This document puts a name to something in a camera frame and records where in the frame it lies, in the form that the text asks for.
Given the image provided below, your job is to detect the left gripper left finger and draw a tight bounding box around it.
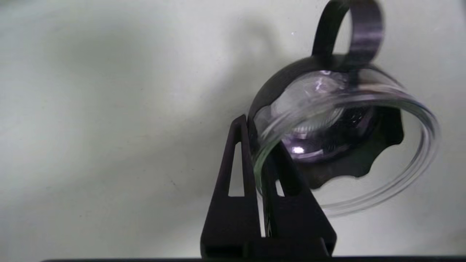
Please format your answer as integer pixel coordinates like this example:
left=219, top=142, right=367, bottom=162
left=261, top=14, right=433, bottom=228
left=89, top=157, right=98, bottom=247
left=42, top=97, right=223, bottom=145
left=201, top=114, right=265, bottom=258

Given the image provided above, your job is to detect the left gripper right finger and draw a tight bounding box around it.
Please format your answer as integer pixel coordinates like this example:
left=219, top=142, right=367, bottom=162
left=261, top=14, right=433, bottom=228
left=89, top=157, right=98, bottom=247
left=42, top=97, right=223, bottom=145
left=260, top=142, right=337, bottom=258

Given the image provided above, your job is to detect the glass cup with black holder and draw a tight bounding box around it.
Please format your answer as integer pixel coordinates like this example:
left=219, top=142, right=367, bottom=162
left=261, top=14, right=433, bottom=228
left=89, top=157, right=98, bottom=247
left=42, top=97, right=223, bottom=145
left=248, top=0, right=441, bottom=217

